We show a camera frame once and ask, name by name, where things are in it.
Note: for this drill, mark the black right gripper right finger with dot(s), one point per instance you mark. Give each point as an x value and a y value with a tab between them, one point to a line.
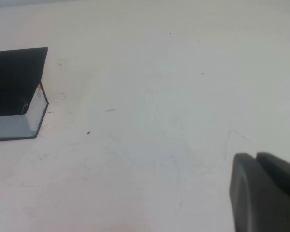
282	171

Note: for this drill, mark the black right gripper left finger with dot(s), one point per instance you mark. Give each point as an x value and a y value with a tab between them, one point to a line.
256	200

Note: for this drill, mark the black glasses case, blue lining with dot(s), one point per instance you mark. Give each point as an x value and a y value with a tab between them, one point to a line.
14	72

